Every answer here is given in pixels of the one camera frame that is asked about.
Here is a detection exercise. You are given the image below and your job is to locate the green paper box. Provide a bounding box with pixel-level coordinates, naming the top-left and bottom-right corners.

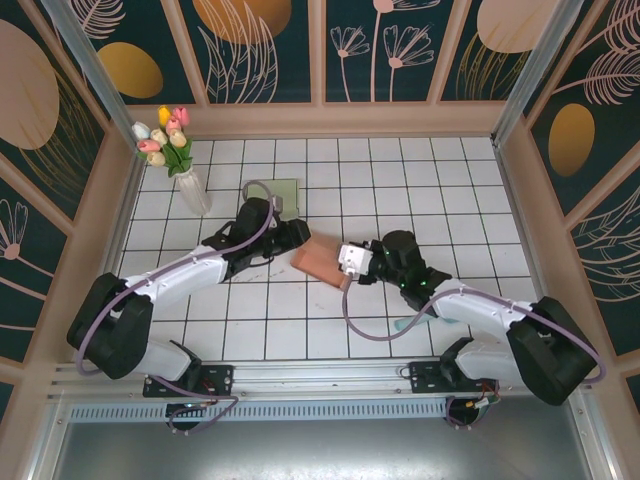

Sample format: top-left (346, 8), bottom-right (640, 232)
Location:
top-left (257, 178), bottom-right (302, 220)

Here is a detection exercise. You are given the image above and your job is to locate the light blue toy rake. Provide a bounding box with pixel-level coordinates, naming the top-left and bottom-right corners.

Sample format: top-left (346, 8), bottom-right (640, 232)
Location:
top-left (393, 305), bottom-right (456, 335)

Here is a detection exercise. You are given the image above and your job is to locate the artificial tulip bouquet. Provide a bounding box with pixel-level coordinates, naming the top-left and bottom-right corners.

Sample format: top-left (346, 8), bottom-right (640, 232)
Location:
top-left (131, 104), bottom-right (195, 177)

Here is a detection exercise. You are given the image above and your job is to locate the grey metal sheet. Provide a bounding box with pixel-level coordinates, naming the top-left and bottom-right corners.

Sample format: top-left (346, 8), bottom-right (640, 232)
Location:
top-left (29, 422), bottom-right (616, 480)

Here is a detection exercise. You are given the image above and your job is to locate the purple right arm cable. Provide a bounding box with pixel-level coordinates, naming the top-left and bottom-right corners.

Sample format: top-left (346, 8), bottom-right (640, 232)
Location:
top-left (341, 274), bottom-right (603, 432)

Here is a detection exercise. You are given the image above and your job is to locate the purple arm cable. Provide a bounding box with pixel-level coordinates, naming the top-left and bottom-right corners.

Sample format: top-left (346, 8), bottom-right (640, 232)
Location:
top-left (341, 274), bottom-right (603, 432)
top-left (74, 180), bottom-right (281, 436)

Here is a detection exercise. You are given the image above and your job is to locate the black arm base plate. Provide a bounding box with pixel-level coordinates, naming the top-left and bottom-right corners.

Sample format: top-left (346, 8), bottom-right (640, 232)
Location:
top-left (408, 359), bottom-right (500, 396)
top-left (143, 363), bottom-right (236, 399)

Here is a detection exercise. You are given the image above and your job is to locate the aluminium mounting rail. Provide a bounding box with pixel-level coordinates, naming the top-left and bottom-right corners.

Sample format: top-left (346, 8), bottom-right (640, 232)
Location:
top-left (47, 353), bottom-right (596, 401)

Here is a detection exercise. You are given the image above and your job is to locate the grey slotted cable duct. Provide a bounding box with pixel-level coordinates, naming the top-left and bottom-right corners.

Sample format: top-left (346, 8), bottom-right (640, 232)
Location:
top-left (67, 398), bottom-right (451, 424)

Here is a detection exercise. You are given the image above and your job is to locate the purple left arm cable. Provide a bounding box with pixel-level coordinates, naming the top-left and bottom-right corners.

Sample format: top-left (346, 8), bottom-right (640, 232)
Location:
top-left (74, 180), bottom-right (281, 436)

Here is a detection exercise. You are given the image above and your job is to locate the arm base electronics with wires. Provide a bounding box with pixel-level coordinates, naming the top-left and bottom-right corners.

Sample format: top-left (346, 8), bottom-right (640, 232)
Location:
top-left (164, 399), bottom-right (221, 437)
top-left (443, 394), bottom-right (503, 432)

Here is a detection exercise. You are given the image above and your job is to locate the aluminium frame post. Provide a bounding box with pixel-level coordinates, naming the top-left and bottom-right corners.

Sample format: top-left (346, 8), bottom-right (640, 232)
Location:
top-left (39, 0), bottom-right (137, 132)
top-left (489, 0), bottom-right (587, 150)

